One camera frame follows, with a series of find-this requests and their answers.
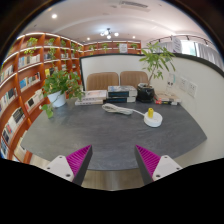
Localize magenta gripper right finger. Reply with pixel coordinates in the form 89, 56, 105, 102
134, 145, 182, 185

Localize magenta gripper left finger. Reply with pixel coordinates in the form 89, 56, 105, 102
45, 145, 93, 186

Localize yellow charger plug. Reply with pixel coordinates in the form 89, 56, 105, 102
148, 108, 154, 118

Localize white round power socket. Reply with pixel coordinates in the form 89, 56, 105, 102
144, 112, 163, 127

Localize white flat book stack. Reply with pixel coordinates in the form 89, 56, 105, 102
75, 90, 107, 105

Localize white pot green plant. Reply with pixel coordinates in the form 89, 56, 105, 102
41, 70, 85, 118

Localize left tan chair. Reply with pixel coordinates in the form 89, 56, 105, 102
86, 72, 119, 90

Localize tan chair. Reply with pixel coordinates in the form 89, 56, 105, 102
120, 71, 148, 87
86, 72, 119, 90

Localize right tan chair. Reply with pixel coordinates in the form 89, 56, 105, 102
120, 71, 148, 87

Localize black pot tall plant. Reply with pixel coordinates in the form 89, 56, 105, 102
137, 42, 175, 103

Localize orange wooden bookshelf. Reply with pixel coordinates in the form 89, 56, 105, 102
0, 32, 83, 163

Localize ceiling lamp cluster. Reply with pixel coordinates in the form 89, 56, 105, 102
100, 28, 119, 40

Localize books near wall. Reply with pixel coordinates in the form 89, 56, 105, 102
154, 91, 181, 105

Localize white coiled power cable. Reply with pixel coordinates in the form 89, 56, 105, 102
101, 102, 148, 118

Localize white wall outlet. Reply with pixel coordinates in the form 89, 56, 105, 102
188, 82, 197, 97

